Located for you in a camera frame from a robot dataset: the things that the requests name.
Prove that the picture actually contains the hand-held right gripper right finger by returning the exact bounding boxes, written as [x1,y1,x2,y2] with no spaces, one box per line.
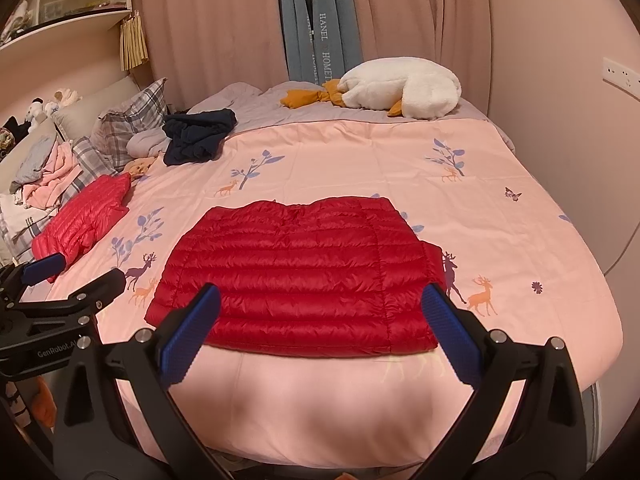
[414,282,589,480]

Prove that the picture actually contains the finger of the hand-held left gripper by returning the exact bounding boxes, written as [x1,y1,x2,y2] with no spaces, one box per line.
[0,253,68,306]
[19,267,126,321]

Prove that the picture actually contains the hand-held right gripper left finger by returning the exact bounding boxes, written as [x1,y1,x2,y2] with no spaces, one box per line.
[52,282,236,480]

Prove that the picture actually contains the red down jacket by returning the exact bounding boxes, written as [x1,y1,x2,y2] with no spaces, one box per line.
[144,197,447,359]

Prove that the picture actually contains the pink clothes pile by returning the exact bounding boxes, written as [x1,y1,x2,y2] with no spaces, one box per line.
[19,142,84,209]

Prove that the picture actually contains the pink-red down jacket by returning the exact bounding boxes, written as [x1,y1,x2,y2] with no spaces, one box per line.
[31,174,134,284]

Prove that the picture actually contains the grey garment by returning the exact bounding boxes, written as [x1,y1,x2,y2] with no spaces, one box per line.
[10,135,57,193]

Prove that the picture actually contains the plaid pillow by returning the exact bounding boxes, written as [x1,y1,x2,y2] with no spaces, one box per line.
[59,136,123,206]
[92,78,169,169]

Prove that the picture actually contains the small doll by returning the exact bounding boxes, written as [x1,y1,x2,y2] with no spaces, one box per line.
[124,156,157,181]

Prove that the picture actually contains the grey bundled cloth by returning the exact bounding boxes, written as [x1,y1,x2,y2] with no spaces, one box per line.
[126,127,172,159]

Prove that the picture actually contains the beige headboard cushion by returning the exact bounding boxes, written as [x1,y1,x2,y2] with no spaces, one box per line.
[50,76,142,142]

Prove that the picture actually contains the navy blue garment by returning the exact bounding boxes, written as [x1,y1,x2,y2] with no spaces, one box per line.
[162,108,238,167]

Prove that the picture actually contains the printed blanket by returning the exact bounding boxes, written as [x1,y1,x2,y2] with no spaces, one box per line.
[30,116,625,471]

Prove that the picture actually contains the white goose plush toy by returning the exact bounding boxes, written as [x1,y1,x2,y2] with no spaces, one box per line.
[280,57,462,121]

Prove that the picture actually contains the beige curtain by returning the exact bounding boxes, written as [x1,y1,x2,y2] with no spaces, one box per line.
[345,0,495,107]
[136,0,292,115]

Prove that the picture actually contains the blue curtain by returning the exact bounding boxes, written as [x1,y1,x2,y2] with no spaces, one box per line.
[276,0,362,86]

